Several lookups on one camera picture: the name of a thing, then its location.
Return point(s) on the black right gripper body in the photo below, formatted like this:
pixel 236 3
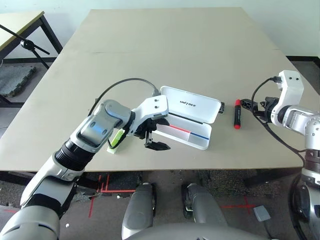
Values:
pixel 268 107

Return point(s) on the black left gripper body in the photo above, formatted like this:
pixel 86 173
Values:
pixel 147 128

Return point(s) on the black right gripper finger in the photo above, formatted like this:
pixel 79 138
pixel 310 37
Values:
pixel 260 115
pixel 251 104

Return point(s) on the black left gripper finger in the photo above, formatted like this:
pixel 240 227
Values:
pixel 157 146
pixel 163 122

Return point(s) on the red and black marker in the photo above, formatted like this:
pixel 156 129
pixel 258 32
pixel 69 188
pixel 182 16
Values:
pixel 237 115

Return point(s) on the white plastic pencil case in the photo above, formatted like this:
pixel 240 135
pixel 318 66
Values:
pixel 175 100

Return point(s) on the green and white highlighter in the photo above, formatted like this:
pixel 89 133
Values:
pixel 117 138

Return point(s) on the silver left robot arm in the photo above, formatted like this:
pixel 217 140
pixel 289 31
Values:
pixel 95 125

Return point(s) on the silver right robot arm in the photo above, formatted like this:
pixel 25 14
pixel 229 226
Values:
pixel 297 117

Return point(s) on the thin red and blue pencil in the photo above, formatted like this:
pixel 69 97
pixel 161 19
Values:
pixel 200 135

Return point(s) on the grey left robot leg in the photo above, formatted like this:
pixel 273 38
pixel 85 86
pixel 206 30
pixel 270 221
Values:
pixel 140 207

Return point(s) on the grey robot leg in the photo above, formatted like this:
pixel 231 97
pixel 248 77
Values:
pixel 140 207
pixel 202 205

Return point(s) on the grey right robot leg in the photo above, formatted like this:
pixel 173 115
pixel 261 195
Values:
pixel 202 205

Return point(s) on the grey robot torso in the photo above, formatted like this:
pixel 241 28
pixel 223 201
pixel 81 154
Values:
pixel 187 233

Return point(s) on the grey foot pedal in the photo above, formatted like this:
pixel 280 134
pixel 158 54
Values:
pixel 262 213

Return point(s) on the dark foam floor mat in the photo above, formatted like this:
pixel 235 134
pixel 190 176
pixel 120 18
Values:
pixel 15 80

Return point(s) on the black tripod stand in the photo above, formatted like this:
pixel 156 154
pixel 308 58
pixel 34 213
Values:
pixel 26 44

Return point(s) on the side table with black legs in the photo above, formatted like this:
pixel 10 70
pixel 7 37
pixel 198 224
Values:
pixel 15 25

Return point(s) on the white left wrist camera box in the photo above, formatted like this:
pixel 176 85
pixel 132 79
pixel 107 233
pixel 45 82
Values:
pixel 152 107

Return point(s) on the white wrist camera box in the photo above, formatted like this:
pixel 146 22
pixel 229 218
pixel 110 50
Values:
pixel 290 85
pixel 152 107

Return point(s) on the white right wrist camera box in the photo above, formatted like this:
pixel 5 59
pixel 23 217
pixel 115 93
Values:
pixel 290 85

